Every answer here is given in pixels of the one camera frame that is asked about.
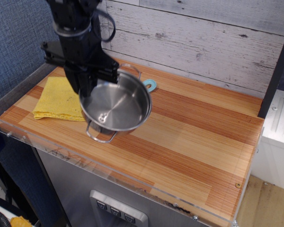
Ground silver button control panel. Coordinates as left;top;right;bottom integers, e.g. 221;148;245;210
89;190;149;227

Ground black right upright post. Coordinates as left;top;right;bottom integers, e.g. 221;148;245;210
257;45;284;119

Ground light blue scrub brush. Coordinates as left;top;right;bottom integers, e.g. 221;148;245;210
142;79;157;92

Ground clear acrylic edge guard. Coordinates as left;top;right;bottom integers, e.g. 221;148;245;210
0;65;264;227

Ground stainless steel cabinet front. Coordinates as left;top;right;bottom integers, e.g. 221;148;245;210
35;148;211;227

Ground yellow object bottom left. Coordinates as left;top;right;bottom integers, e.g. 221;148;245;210
10;216;33;227

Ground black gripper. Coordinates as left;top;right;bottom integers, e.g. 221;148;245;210
40;26;119;97

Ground small metal pan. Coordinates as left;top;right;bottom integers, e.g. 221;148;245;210
79;63;154;143

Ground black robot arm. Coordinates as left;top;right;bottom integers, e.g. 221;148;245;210
41;0;119;97

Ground yellow folded cloth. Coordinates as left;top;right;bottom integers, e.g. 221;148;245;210
33;77;85;122

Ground white side unit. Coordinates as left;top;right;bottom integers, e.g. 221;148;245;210
251;90;284;189

